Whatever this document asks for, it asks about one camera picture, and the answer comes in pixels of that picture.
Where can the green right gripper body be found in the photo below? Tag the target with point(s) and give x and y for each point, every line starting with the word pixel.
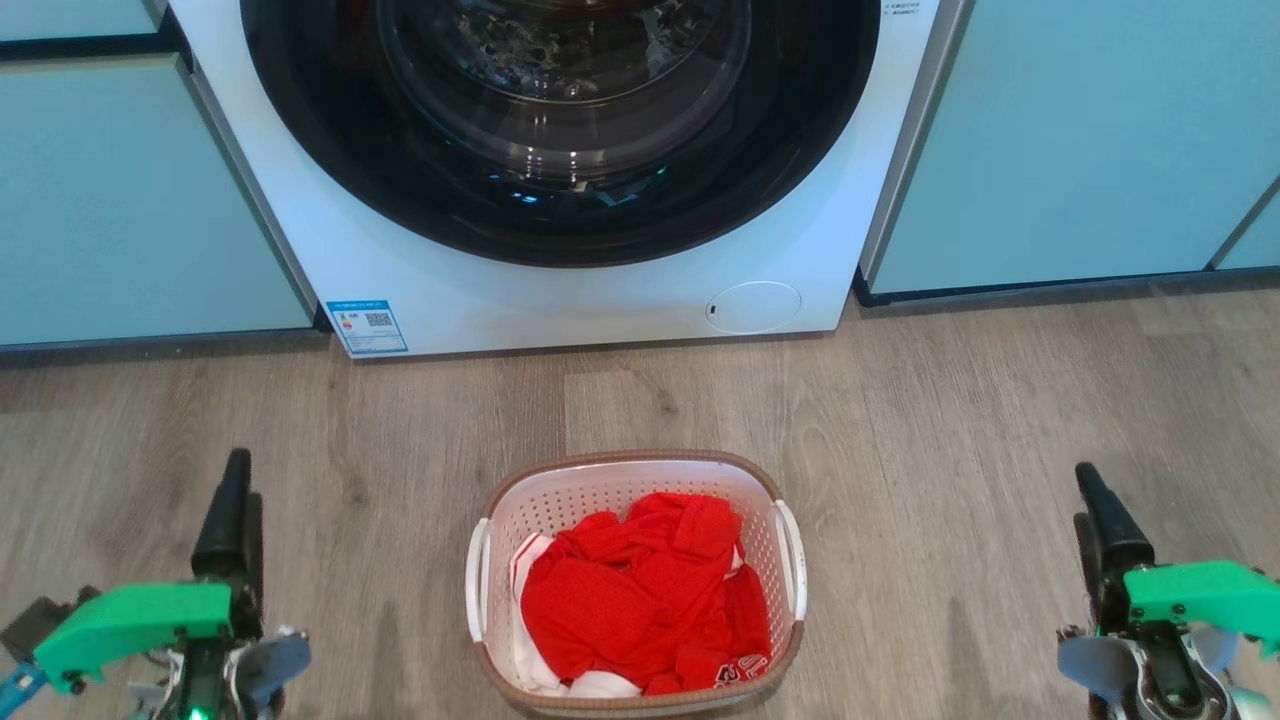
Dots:
pixel 1190 600

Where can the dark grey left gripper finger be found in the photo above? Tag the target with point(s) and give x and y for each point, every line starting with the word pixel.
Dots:
pixel 256 580
pixel 225 530

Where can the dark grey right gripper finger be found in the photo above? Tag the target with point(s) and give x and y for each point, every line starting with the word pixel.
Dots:
pixel 1110 530
pixel 1088 565

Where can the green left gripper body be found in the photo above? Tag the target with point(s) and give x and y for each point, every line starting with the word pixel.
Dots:
pixel 140 615

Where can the white perforated laundry basket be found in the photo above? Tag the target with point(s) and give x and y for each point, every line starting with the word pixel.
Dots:
pixel 590 495

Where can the blue energy label sticker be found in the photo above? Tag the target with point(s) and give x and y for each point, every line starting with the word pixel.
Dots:
pixel 366 328

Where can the white garment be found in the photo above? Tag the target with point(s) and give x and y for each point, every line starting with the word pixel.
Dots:
pixel 528 660

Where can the narrow pale teal cabinet door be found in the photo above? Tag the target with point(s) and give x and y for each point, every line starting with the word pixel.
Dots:
pixel 1258 235

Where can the large pale teal cabinet door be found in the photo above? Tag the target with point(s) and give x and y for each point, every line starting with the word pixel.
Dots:
pixel 120 200

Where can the red mesh garment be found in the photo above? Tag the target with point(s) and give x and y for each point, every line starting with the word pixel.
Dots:
pixel 630 600

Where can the round black glass washer door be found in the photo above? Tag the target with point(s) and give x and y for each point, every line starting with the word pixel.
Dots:
pixel 330 150

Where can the wide pale teal cabinet panel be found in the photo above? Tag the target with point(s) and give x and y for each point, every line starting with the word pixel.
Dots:
pixel 1080 130

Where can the white front-load washing machine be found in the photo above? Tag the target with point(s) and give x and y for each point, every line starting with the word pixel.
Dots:
pixel 560 300

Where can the round white filter cover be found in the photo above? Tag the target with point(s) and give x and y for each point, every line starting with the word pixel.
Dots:
pixel 753 308

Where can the pale teal cabinet drawer front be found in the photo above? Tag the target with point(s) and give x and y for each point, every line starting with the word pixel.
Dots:
pixel 70 15

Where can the small printed text label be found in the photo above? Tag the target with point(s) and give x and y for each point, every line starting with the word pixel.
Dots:
pixel 902 8

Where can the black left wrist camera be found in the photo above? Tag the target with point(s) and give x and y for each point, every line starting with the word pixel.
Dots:
pixel 35 622

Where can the blue left camera connector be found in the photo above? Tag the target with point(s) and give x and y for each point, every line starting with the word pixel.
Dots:
pixel 18 688

